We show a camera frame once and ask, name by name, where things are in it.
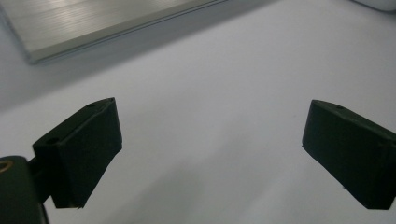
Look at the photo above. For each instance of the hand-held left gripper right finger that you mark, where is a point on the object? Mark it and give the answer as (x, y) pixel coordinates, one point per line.
(351, 152)

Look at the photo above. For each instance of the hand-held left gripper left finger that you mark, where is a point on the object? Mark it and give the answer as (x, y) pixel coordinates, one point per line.
(81, 155)

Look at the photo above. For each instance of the brushed metal plate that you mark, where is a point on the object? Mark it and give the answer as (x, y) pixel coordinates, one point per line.
(84, 21)

